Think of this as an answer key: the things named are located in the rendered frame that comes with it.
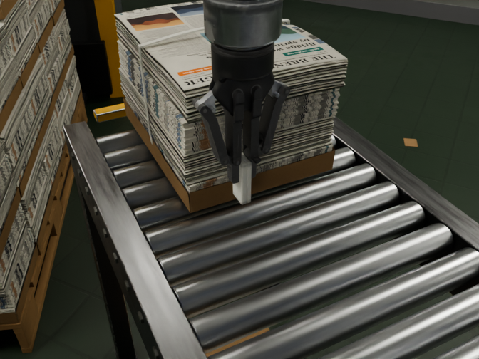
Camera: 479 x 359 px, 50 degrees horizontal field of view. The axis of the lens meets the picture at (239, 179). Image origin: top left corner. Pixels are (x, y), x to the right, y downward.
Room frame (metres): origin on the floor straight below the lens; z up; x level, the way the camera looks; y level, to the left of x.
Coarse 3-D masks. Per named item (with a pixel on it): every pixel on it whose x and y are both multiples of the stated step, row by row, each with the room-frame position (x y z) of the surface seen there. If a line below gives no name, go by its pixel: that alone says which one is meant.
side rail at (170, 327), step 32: (64, 128) 0.94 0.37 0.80; (96, 160) 0.82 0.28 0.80; (96, 192) 0.71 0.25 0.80; (96, 224) 0.74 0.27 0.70; (128, 224) 0.63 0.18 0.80; (128, 256) 0.55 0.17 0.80; (128, 288) 0.51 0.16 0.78; (160, 288) 0.49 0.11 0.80; (160, 320) 0.44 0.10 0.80; (160, 352) 0.39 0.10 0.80; (192, 352) 0.39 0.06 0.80
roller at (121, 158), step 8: (144, 144) 0.88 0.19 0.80; (112, 152) 0.84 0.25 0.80; (120, 152) 0.84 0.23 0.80; (128, 152) 0.85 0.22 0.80; (136, 152) 0.85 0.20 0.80; (144, 152) 0.85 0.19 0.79; (112, 160) 0.82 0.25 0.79; (120, 160) 0.83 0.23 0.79; (128, 160) 0.83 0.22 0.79; (136, 160) 0.84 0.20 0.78; (144, 160) 0.84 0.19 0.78; (112, 168) 0.82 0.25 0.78
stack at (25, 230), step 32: (32, 0) 1.89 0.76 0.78; (0, 32) 1.46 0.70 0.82; (32, 32) 1.79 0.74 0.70; (0, 64) 1.40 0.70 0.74; (0, 96) 1.31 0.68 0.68; (32, 96) 1.58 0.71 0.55; (64, 96) 2.02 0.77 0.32; (32, 128) 1.51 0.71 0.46; (0, 160) 1.18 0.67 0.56; (64, 160) 1.82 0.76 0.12; (0, 192) 1.10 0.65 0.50; (32, 192) 1.33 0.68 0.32; (64, 192) 1.72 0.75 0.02; (0, 224) 1.04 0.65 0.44; (32, 224) 1.25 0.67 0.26; (0, 288) 0.94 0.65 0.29; (32, 288) 1.10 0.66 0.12; (32, 320) 1.02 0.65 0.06
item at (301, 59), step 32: (288, 32) 0.88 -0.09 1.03; (160, 64) 0.74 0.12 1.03; (192, 64) 0.73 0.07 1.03; (288, 64) 0.74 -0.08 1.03; (320, 64) 0.75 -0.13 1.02; (160, 96) 0.74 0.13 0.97; (192, 96) 0.66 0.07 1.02; (288, 96) 0.73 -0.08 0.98; (320, 96) 0.76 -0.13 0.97; (160, 128) 0.75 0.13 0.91; (192, 128) 0.66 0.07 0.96; (224, 128) 0.69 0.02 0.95; (288, 128) 0.74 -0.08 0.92; (320, 128) 0.77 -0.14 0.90; (192, 160) 0.66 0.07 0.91; (288, 160) 0.74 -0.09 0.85
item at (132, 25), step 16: (128, 16) 0.95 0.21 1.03; (144, 16) 0.95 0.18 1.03; (160, 16) 0.95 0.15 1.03; (176, 16) 0.96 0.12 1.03; (192, 16) 0.96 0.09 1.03; (128, 32) 0.90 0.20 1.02; (144, 32) 0.88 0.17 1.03; (160, 32) 0.88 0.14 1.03; (176, 32) 0.88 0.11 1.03; (128, 48) 0.91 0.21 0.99; (128, 64) 0.92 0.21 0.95; (128, 80) 0.92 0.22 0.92; (128, 96) 0.94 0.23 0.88
